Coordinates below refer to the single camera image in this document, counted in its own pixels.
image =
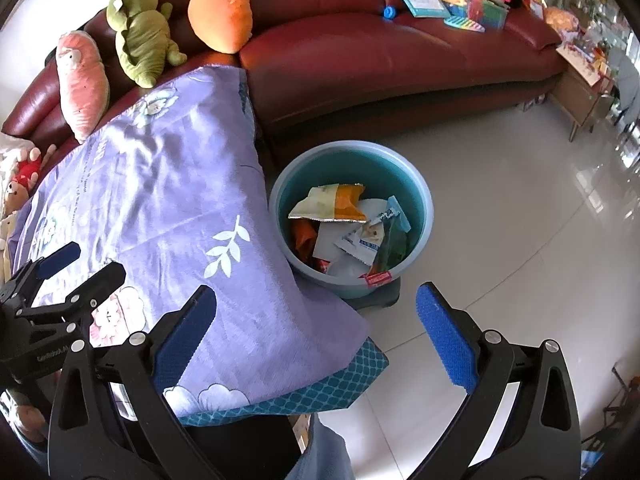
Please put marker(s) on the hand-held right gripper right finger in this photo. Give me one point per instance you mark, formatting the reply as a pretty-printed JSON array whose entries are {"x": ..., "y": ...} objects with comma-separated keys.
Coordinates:
[{"x": 450, "y": 335}]

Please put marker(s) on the grey-blue trouser leg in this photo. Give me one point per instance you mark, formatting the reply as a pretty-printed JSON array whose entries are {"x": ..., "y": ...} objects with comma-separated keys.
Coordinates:
[{"x": 320, "y": 455}]

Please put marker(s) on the orange white foil bag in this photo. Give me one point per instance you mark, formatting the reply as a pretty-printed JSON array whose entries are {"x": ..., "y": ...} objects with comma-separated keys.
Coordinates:
[{"x": 330, "y": 205}]

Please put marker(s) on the wooden side cabinet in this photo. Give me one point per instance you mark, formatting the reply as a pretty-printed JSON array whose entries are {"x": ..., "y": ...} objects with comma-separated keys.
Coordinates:
[{"x": 580, "y": 90}]

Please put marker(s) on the pink plush toy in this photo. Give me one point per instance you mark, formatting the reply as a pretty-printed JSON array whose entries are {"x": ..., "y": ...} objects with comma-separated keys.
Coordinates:
[{"x": 80, "y": 90}]

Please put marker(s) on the green dinosaur plush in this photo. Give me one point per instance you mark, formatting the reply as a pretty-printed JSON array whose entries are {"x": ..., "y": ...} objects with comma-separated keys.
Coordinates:
[{"x": 140, "y": 35}]

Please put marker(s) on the person's left hand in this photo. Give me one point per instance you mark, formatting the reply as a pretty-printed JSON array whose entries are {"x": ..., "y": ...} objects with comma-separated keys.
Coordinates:
[{"x": 27, "y": 420}]

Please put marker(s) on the glass display cabinet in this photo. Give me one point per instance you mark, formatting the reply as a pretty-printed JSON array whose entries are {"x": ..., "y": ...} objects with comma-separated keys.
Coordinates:
[{"x": 600, "y": 5}]

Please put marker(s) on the orange plush on cabinet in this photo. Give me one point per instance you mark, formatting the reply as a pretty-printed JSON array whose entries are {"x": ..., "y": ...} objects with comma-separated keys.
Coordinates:
[{"x": 560, "y": 17}]

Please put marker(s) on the small blue cap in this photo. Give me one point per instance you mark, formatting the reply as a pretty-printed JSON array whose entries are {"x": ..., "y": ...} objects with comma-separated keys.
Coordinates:
[{"x": 389, "y": 12}]

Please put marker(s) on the red plush toy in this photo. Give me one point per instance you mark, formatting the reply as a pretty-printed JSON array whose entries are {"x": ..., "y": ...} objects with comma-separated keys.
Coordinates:
[{"x": 30, "y": 167}]

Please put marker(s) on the teal plastic bucket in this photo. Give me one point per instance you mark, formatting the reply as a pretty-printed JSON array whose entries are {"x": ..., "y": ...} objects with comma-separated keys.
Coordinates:
[{"x": 350, "y": 165}]

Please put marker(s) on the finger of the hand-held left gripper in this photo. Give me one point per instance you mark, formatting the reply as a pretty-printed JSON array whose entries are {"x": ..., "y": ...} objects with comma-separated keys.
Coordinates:
[
  {"x": 57, "y": 257},
  {"x": 100, "y": 280}
]

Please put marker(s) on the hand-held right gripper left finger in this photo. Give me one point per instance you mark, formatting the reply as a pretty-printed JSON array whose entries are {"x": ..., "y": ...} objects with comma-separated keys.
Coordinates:
[{"x": 185, "y": 330}]

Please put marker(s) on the beige bear plush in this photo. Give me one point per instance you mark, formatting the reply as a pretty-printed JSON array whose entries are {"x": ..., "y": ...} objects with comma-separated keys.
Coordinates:
[{"x": 15, "y": 197}]

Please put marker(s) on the orange carrot plush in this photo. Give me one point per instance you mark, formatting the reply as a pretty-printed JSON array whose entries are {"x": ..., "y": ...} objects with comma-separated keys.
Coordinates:
[{"x": 220, "y": 10}]

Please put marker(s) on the black garment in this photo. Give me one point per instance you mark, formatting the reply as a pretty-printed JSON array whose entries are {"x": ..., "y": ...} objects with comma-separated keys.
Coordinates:
[{"x": 240, "y": 450}]

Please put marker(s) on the purple floral blanket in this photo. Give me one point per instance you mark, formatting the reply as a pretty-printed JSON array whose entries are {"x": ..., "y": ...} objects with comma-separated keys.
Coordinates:
[{"x": 175, "y": 185}]

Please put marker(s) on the teal patterned tablecloth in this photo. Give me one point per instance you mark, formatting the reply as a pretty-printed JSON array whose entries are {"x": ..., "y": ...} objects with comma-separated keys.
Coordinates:
[{"x": 325, "y": 385}]

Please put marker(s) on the small blue white packet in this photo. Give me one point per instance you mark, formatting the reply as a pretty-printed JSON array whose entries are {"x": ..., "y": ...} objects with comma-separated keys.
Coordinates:
[{"x": 362, "y": 245}]

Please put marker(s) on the dark red leather sofa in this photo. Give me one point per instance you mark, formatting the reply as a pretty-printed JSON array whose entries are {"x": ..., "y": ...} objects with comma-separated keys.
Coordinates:
[{"x": 375, "y": 60}]

